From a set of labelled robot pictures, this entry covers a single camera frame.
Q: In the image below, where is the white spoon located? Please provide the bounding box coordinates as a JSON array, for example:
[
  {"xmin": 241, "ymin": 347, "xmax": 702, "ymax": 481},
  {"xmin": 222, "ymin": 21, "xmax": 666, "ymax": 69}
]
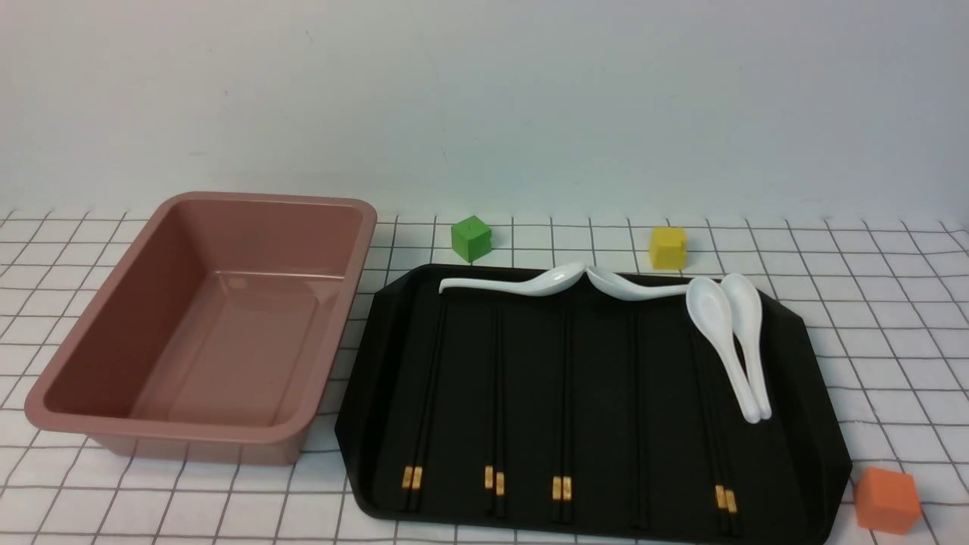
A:
[
  {"xmin": 686, "ymin": 277, "xmax": 761, "ymax": 424},
  {"xmin": 585, "ymin": 266, "xmax": 688, "ymax": 301},
  {"xmin": 720, "ymin": 273, "xmax": 772, "ymax": 420},
  {"xmin": 438, "ymin": 262, "xmax": 586, "ymax": 297}
]

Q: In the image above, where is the orange cube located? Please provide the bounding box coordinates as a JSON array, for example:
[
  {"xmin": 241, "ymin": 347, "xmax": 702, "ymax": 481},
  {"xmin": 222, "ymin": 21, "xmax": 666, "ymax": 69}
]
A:
[{"xmin": 854, "ymin": 466, "xmax": 921, "ymax": 535}]

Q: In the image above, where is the white spoon right outer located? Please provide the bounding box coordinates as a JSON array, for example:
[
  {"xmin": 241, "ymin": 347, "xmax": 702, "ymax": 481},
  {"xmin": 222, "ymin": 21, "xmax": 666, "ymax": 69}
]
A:
[{"xmin": 720, "ymin": 273, "xmax": 772, "ymax": 420}]

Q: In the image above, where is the white spoon right inner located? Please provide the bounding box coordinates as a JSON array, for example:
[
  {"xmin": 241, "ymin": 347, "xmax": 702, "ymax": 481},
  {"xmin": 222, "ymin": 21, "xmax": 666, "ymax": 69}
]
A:
[{"xmin": 686, "ymin": 277, "xmax": 761, "ymax": 424}]

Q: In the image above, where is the pink rectangular plastic bin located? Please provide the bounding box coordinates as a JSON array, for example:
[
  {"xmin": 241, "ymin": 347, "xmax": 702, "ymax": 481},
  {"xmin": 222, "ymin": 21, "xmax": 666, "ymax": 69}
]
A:
[{"xmin": 24, "ymin": 191, "xmax": 377, "ymax": 466}]

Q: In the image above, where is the black chopstick pair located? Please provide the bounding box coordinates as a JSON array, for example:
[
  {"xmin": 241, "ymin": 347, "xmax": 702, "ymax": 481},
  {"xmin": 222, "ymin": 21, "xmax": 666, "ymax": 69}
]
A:
[
  {"xmin": 400, "ymin": 297, "xmax": 446, "ymax": 512},
  {"xmin": 698, "ymin": 334, "xmax": 742, "ymax": 537},
  {"xmin": 561, "ymin": 310, "xmax": 575, "ymax": 524},
  {"xmin": 494, "ymin": 308, "xmax": 506, "ymax": 519},
  {"xmin": 551, "ymin": 306, "xmax": 571, "ymax": 525},
  {"xmin": 409, "ymin": 297, "xmax": 450, "ymax": 514},
  {"xmin": 690, "ymin": 332, "xmax": 731, "ymax": 536},
  {"xmin": 484, "ymin": 307, "xmax": 502, "ymax": 518}
]

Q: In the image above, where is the white spoon centre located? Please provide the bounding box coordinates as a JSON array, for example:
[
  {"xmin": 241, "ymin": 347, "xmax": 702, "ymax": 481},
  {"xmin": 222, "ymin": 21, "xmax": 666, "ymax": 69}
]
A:
[{"xmin": 585, "ymin": 266, "xmax": 688, "ymax": 301}]

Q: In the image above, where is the white spoon far left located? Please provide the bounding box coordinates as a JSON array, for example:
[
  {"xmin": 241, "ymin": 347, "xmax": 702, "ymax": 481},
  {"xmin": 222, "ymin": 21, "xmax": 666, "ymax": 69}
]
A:
[{"xmin": 438, "ymin": 262, "xmax": 586, "ymax": 297}]

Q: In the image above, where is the black plastic tray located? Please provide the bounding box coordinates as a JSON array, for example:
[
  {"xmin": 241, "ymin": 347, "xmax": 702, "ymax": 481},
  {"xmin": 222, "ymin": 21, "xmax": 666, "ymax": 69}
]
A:
[{"xmin": 335, "ymin": 263, "xmax": 852, "ymax": 544}]

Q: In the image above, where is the yellow cube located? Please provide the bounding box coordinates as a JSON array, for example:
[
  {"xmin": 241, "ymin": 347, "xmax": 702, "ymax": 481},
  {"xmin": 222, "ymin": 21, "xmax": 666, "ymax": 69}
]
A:
[{"xmin": 648, "ymin": 226, "xmax": 687, "ymax": 270}]

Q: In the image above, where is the green cube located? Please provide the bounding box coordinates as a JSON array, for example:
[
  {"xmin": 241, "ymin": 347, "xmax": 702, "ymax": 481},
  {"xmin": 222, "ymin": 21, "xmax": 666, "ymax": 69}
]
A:
[{"xmin": 450, "ymin": 215, "xmax": 493, "ymax": 263}]

